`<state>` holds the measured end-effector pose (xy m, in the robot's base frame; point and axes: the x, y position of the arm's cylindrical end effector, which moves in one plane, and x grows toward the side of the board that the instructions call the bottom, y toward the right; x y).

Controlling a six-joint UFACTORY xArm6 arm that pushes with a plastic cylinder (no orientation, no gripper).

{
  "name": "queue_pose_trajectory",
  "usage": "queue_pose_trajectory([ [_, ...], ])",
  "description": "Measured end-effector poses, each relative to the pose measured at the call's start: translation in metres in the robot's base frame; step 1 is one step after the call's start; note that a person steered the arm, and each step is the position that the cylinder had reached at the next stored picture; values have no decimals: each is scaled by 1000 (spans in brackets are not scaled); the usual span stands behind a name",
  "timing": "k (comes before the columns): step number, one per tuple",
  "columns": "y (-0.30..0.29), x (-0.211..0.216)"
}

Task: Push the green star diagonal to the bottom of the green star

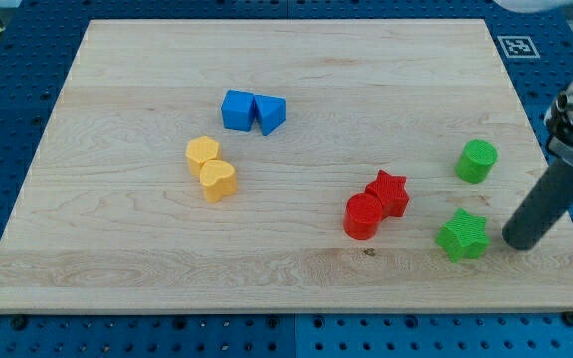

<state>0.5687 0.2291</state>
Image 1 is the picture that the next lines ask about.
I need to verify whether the green star block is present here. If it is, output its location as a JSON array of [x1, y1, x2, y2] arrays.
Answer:
[[435, 208, 489, 263]]

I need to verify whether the red star block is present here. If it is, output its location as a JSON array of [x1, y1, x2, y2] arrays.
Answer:
[[365, 170, 410, 219]]

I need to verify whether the yellow heart block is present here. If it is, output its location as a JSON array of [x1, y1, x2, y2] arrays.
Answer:
[[199, 160, 238, 203]]

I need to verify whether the blue triangular block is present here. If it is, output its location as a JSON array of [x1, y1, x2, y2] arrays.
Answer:
[[254, 95, 287, 136]]

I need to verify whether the red cylinder block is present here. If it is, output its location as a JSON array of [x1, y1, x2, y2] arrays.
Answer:
[[343, 193, 383, 240]]

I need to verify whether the blue cube block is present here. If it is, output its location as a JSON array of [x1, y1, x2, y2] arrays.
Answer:
[[221, 90, 255, 132]]

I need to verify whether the yellow pentagon block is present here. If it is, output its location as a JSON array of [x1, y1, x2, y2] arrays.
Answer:
[[185, 136, 222, 177]]

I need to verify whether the wooden board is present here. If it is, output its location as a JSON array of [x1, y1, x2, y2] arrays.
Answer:
[[0, 19, 573, 315]]

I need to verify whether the green cylinder block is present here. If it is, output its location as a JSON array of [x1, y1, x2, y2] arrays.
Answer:
[[455, 139, 498, 184]]

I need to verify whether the white fiducial marker tag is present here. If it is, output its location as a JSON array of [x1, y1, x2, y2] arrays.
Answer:
[[498, 35, 540, 59]]

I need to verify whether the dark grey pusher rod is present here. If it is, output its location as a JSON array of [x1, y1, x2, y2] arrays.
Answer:
[[502, 159, 573, 251]]

